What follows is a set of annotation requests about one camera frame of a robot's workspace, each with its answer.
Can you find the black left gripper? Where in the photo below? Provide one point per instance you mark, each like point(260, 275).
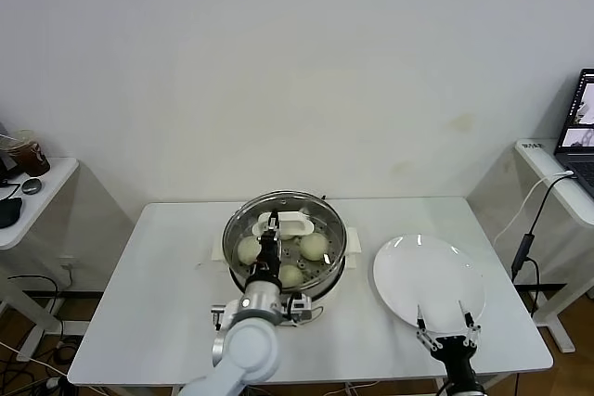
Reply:
point(269, 257)

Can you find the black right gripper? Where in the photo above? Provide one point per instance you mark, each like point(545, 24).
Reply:
point(455, 354)

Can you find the stainless steel steamer basket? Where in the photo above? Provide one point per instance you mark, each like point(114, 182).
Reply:
point(325, 271)

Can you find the white round plate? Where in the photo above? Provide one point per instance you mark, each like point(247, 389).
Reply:
point(427, 275)

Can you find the white side desk with label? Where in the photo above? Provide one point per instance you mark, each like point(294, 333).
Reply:
point(533, 159)

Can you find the printed desk label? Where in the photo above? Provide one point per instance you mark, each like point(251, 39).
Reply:
point(531, 145)

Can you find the open dark laptop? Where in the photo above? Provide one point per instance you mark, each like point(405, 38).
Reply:
point(577, 155)

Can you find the iced coffee plastic cup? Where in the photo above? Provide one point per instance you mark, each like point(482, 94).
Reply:
point(33, 157)

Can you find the black soft pouch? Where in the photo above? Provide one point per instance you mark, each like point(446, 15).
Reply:
point(9, 213)

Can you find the white floor power strip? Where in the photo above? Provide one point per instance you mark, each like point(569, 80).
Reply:
point(54, 383)

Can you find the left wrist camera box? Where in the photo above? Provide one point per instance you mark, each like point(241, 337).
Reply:
point(301, 308)

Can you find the white wall socket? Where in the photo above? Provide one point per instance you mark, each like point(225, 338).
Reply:
point(69, 266)

